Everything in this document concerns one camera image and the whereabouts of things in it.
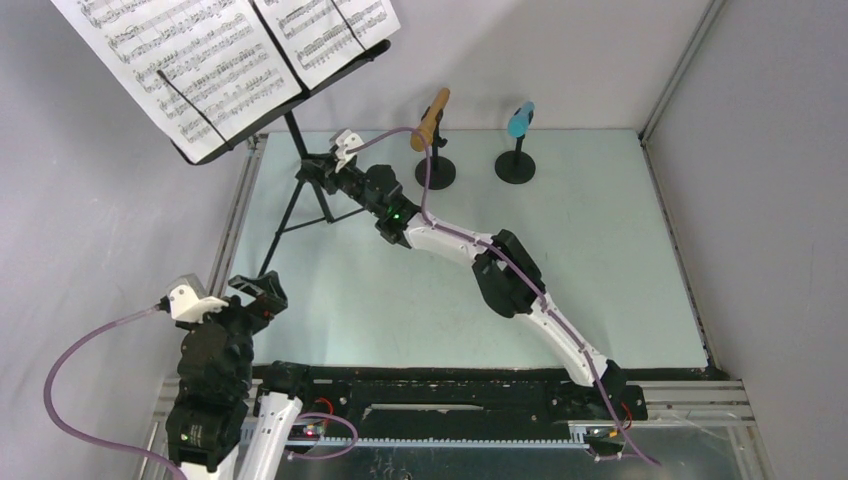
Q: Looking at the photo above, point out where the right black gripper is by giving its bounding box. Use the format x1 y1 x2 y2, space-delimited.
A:
303 153 383 219

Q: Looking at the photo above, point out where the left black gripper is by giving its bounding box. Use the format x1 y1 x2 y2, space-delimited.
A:
177 269 287 392

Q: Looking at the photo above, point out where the black music stand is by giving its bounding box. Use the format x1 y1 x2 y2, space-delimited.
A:
155 2 391 272

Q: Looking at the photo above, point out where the sheet music page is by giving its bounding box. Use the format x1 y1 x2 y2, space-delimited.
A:
254 0 401 90
54 0 301 165

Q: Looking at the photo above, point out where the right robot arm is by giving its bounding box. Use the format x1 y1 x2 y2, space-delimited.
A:
298 155 630 421

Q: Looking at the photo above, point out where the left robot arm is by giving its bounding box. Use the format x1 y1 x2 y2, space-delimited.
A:
164 271 316 479

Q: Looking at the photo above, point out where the brown toy microphone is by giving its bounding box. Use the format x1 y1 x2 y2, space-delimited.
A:
410 88 451 152

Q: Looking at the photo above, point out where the right black microphone stand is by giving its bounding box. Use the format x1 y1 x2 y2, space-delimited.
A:
495 135 536 185

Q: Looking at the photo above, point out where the blue toy microphone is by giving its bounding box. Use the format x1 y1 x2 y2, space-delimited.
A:
507 101 535 139

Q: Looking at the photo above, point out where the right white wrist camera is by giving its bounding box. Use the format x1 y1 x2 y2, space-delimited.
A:
330 129 364 173

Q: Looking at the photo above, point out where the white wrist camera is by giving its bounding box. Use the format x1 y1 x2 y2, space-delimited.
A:
330 129 364 173
166 273 229 324

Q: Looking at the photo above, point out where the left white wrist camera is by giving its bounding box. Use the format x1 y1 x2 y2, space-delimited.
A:
166 273 229 324

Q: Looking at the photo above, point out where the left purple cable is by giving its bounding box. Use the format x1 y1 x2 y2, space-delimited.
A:
43 304 190 480

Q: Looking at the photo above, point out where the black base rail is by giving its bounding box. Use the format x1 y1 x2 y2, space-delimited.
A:
253 361 648 444

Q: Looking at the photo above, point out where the aluminium frame rail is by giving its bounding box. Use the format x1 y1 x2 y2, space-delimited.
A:
142 377 757 480

